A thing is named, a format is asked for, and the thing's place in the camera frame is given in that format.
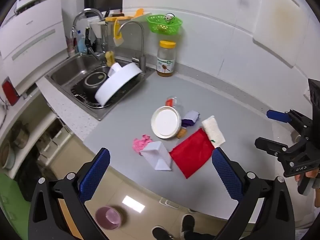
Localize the pale green bowl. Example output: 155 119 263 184
0 140 16 169

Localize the blue dish soap bottle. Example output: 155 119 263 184
76 30 88 53

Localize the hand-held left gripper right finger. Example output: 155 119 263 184
211 147 295 240

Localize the green cabinet door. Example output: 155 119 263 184
0 172 33 233

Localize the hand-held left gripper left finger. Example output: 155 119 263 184
28 147 111 240

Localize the person's black right shoe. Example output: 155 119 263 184
180 214 196 240

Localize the black frying pan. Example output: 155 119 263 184
71 71 110 103

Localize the stainless steel sink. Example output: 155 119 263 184
45 54 157 122

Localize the steel pot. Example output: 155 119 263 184
11 121 30 149

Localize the white round lid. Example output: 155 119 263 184
151 106 182 139

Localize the white textured sponge cloth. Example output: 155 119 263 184
201 115 226 148

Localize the white open shelf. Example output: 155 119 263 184
0 90 66 173

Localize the white paper carton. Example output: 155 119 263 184
140 141 173 171

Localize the clear bottle with red label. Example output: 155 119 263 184
165 96 184 113

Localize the person's right hand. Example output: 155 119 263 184
294 168 320 207

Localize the steel pull-out faucet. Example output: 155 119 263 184
72 8 108 60

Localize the yellow sponge scrubber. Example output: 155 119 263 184
105 51 115 67

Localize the yellow hanging brush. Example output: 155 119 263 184
113 17 125 47

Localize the honey jar with yellow lid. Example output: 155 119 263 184
156 40 177 78

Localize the pink wrapper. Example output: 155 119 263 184
132 135 153 157

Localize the green plastic basket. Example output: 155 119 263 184
146 14 183 34

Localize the orange floor mat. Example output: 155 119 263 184
57 197 83 239

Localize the purple wrapper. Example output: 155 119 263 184
181 110 200 128

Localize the person's black shoe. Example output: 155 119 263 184
152 226 175 240
180 214 196 240

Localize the red wall device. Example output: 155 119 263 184
2 77 20 106

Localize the pink trash bin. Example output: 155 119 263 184
95 206 123 230

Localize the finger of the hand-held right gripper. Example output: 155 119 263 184
266 109 313 132
255 137 299 158

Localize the white kitchen appliance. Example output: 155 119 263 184
0 0 68 95

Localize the steel gooseneck faucet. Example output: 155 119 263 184
118 21 147 72

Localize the person's black left shoe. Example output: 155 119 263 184
152 226 175 240

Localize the white round pan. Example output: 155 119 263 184
94 62 142 107

